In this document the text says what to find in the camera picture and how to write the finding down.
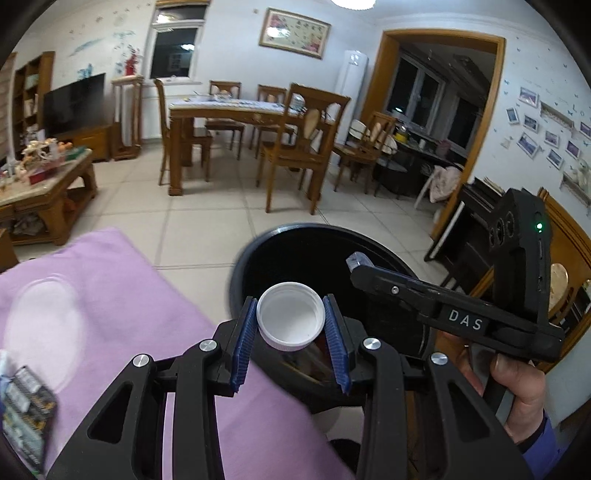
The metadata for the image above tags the white plastic bottle cap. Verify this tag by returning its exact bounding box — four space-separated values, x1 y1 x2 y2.
256 282 325 352

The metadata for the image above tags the wooden plant stand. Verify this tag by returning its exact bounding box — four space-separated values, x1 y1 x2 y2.
111 75 143 161

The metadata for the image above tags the red tissue box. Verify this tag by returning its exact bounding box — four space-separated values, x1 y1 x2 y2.
28 167 60 186

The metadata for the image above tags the black trash bin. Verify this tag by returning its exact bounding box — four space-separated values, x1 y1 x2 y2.
228 223 435 414

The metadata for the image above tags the wooden dining chair front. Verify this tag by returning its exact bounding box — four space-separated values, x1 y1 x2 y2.
256 83 351 214

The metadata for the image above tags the wooden chair by doorway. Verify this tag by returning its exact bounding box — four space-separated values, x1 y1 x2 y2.
332 112 397 194

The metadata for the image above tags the white standing air conditioner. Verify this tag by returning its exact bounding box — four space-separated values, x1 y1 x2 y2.
335 50 369 143

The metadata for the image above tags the purple tablecloth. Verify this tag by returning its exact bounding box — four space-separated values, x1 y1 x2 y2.
1 229 352 479

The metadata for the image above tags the round ceiling lamp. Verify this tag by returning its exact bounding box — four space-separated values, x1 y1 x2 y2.
332 0 377 11

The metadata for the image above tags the person's right hand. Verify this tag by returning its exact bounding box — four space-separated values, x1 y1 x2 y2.
454 338 548 446

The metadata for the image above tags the framed floral wall picture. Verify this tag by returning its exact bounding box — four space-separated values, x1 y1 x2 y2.
259 7 331 59

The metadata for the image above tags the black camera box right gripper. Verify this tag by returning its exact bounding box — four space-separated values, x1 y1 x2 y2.
489 188 552 325

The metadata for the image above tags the wooden chair left side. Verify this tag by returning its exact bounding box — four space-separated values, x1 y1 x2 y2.
153 79 212 196

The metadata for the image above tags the wooden bookshelf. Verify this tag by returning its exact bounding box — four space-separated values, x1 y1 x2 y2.
11 51 55 154

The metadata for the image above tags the wooden coffee table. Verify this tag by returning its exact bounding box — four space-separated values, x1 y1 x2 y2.
1 149 98 246

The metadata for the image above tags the blue sleeve right forearm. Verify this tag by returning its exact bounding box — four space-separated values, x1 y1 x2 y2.
517 414 562 480

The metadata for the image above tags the black flat television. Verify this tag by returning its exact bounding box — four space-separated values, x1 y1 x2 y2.
43 74 105 137

